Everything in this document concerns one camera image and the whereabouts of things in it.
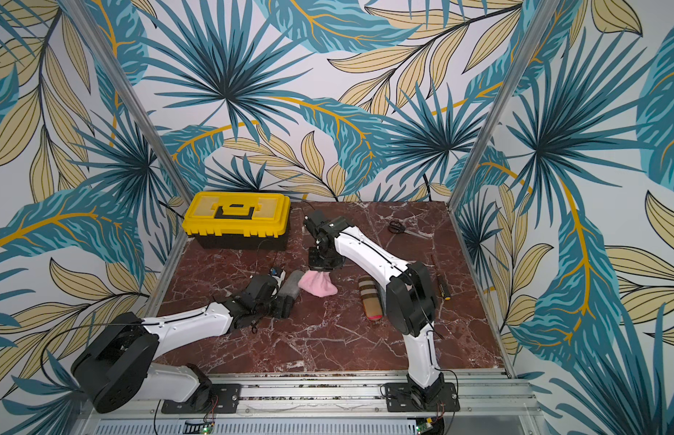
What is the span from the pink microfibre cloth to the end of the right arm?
0.22ft

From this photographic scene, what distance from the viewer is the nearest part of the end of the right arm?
64 centimetres

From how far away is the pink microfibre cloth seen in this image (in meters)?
0.85

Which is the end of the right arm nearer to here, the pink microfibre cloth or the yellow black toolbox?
the pink microfibre cloth
